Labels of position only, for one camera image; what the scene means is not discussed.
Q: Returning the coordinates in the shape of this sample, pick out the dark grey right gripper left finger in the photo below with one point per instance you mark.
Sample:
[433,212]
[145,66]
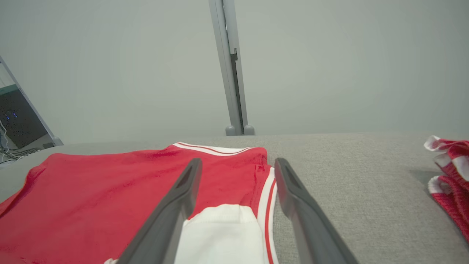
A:
[165,220]

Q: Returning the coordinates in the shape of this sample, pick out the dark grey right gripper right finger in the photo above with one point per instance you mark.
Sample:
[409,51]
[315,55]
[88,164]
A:
[307,227]

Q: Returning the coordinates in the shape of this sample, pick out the red jersey striped white sleeves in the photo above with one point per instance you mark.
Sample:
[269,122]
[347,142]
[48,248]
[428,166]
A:
[91,205]

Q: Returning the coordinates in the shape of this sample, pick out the red garment with white trim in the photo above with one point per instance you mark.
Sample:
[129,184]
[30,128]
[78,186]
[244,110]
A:
[454,198]

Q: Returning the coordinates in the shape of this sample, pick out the dark equipment box blue lights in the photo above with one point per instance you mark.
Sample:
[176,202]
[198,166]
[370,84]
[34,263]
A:
[22,124]

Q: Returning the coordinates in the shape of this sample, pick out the grey partition post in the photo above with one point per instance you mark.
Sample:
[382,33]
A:
[226,73]

